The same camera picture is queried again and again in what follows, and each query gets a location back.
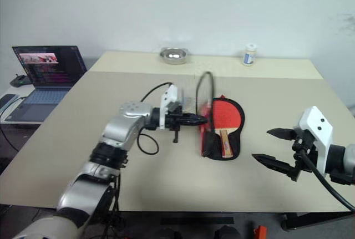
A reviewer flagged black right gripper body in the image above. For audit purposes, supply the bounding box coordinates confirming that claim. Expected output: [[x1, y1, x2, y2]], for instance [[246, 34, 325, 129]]
[[288, 128, 320, 182]]

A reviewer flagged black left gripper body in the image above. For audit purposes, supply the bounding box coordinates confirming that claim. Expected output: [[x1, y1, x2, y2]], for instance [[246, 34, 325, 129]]
[[165, 102, 186, 144]]

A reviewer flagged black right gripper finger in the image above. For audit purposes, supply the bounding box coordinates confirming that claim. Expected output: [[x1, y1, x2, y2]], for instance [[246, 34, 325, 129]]
[[266, 128, 298, 141], [251, 153, 295, 178]]

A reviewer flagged black paddle case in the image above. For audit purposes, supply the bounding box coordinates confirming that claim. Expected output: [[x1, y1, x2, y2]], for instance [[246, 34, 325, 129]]
[[195, 70, 246, 161]]

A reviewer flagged red table tennis paddle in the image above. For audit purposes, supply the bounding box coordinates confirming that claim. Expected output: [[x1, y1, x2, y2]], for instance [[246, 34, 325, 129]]
[[211, 98, 242, 159]]

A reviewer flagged stainless steel bowl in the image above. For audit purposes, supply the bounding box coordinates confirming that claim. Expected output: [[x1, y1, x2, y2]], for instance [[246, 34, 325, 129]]
[[159, 47, 189, 65]]

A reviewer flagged black table leg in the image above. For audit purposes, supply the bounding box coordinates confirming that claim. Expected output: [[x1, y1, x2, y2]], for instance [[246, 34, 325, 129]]
[[281, 210, 355, 232]]

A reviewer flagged small orange object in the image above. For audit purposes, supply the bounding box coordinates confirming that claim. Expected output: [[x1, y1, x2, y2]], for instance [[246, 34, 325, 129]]
[[253, 225, 268, 239]]

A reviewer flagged small white capped bottle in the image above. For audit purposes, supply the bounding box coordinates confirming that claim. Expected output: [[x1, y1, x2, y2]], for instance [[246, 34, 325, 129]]
[[243, 43, 258, 67]]

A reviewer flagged dark rounded shape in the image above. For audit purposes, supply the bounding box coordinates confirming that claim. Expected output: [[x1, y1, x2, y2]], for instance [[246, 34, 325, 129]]
[[214, 225, 241, 239]]

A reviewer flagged black flat bar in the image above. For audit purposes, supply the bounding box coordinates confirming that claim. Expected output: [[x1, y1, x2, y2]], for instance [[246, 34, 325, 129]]
[[160, 216, 235, 226]]

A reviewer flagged open grey laptop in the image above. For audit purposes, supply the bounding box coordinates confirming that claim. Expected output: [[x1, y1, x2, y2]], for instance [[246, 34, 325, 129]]
[[4, 45, 88, 123]]

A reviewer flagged black handheld controller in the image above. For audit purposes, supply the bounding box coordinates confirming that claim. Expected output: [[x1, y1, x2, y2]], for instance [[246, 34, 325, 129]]
[[9, 73, 30, 88]]

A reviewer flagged dark flat phone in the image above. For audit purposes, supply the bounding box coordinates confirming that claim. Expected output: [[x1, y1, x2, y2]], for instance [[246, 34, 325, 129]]
[[0, 94, 18, 113]]

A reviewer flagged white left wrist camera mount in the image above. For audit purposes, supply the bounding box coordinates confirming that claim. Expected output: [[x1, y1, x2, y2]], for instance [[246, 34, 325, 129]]
[[159, 84, 179, 129]]

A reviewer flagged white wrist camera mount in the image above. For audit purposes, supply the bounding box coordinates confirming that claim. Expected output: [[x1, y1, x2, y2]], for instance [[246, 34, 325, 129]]
[[297, 105, 334, 174], [159, 84, 179, 129]]

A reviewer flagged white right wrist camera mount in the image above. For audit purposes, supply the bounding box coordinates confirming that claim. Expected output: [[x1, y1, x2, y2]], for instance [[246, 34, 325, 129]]
[[297, 105, 334, 174]]

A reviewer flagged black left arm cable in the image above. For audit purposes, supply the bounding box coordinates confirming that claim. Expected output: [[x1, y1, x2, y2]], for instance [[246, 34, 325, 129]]
[[136, 82, 173, 156]]

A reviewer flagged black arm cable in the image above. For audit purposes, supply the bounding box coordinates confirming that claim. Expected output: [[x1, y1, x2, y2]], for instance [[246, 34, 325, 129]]
[[297, 138, 355, 212], [136, 82, 173, 156]]

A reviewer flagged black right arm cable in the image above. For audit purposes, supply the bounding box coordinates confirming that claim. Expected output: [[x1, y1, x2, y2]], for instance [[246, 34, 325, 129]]
[[297, 138, 355, 212]]

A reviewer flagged thin black laptop cable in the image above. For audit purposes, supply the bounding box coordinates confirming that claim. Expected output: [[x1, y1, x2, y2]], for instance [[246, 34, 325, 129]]
[[0, 98, 26, 152]]

